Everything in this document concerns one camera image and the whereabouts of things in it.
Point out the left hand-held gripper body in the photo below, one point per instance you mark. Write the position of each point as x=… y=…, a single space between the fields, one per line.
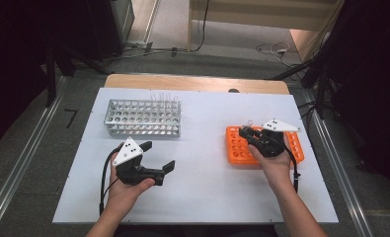
x=128 y=154

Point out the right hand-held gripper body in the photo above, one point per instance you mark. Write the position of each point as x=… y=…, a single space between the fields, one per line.
x=271 y=143

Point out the orange plastic test tube rack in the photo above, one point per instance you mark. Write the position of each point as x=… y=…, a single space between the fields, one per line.
x=238 y=151

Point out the silver metal test tube rack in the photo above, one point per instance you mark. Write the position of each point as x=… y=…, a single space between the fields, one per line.
x=143 y=118

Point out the person's right hand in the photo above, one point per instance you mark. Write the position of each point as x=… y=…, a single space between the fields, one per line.
x=276 y=171

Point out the person's left hand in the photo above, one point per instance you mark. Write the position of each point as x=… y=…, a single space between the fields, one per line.
x=121 y=194

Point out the wooden table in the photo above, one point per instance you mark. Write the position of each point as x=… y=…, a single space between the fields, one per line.
x=195 y=84

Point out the person's dark clothing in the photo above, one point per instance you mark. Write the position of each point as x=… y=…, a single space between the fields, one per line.
x=199 y=231

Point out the black tripod stand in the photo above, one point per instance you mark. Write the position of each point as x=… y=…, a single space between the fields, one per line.
x=317 y=72

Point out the black stand legs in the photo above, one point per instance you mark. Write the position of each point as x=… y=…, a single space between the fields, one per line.
x=74 y=59

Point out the black curtain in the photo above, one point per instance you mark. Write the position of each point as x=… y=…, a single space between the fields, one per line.
x=373 y=82
x=28 y=49

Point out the grey cabinet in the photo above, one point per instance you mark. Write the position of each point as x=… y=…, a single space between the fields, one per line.
x=123 y=19

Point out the metal floor rail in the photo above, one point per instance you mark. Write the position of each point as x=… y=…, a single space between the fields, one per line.
x=21 y=158
x=340 y=164

